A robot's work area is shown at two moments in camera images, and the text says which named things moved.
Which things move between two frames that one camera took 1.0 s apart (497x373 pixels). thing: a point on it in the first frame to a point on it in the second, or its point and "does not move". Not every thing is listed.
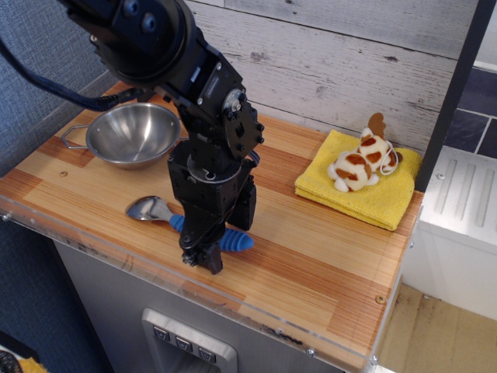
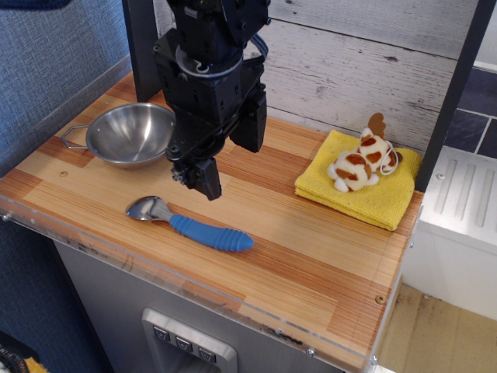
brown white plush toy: [353, 170] does not move
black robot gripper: [210, 187] to [210, 91]
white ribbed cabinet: [453, 256] does not move
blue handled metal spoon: [152, 208] does not move
